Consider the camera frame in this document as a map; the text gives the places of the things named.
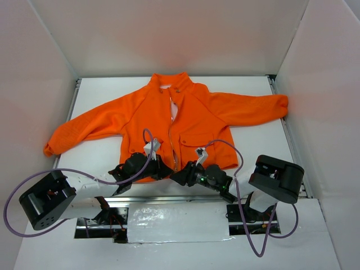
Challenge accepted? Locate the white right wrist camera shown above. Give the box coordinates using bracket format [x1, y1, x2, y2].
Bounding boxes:
[195, 147, 208, 166]

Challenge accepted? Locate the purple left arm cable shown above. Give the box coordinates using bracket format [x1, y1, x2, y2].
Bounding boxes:
[3, 128, 154, 239]

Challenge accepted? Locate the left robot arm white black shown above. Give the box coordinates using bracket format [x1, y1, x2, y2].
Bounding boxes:
[19, 152, 173, 231]

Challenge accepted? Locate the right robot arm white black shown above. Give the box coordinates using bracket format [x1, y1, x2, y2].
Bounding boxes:
[170, 155, 304, 220]

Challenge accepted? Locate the white cover board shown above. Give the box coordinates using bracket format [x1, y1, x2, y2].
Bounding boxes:
[127, 202, 230, 244]

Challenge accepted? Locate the aluminium table rail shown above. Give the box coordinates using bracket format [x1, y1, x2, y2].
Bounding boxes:
[42, 193, 313, 205]

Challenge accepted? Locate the orange zip jacket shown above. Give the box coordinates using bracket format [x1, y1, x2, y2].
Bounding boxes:
[43, 73, 288, 171]

